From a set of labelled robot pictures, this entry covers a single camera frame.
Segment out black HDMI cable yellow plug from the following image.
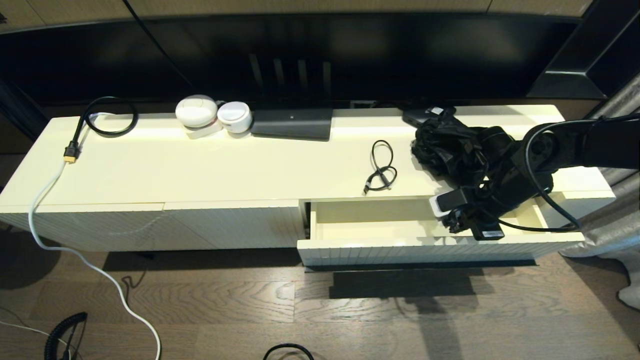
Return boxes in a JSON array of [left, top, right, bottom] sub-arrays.
[[63, 96, 139, 164]]

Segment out white power cable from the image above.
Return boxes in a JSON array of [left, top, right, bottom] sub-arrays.
[[29, 113, 162, 360]]

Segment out white TV cabinet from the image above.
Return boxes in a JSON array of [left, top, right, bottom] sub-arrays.
[[0, 104, 617, 253]]

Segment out large white round device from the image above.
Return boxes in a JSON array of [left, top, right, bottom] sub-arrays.
[[175, 95, 219, 131]]

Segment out white fluted drawer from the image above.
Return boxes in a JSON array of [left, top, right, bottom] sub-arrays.
[[297, 197, 586, 268]]

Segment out black umbrella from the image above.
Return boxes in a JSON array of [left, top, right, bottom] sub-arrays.
[[411, 107, 516, 191]]

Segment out thin white cable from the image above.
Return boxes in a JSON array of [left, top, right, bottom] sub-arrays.
[[0, 320, 71, 352]]

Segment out black television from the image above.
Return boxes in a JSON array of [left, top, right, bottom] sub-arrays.
[[0, 14, 586, 108]]

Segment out black wall shelf unit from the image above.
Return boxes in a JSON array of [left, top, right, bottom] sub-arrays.
[[525, 0, 640, 101]]

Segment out black cable loop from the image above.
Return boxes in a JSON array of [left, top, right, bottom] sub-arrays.
[[263, 343, 315, 360]]

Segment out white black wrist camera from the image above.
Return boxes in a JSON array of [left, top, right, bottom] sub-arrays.
[[429, 187, 473, 219]]

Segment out black flat set-top box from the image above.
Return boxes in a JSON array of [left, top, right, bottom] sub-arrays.
[[250, 108, 334, 142]]

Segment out small white round device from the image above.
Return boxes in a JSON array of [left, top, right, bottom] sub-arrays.
[[217, 101, 253, 134]]

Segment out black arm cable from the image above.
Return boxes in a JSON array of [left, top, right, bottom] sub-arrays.
[[497, 120, 583, 233]]

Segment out grey curtain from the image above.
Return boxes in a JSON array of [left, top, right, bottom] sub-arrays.
[[560, 72, 640, 311]]

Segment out black coiled cable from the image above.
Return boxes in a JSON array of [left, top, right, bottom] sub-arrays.
[[44, 312, 89, 360]]

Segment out small black box white label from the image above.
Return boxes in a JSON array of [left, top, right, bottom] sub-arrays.
[[402, 106, 443, 126]]

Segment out short black USB cable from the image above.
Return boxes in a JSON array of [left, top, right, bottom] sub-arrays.
[[363, 140, 398, 195]]

